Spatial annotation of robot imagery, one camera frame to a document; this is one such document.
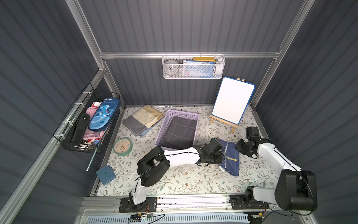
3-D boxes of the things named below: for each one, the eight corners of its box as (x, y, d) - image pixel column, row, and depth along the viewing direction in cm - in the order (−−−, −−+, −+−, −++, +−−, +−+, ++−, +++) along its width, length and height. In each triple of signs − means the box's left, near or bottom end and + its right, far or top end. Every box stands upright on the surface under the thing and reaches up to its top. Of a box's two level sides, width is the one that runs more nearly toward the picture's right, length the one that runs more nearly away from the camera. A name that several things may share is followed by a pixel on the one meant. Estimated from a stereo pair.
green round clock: (111, 156, 94) (109, 153, 91) (117, 139, 102) (115, 137, 99) (130, 156, 94) (128, 153, 91) (134, 139, 102) (132, 137, 99)
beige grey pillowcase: (121, 124, 111) (120, 122, 108) (147, 105, 124) (146, 103, 122) (138, 138, 103) (137, 136, 100) (163, 115, 116) (163, 113, 114)
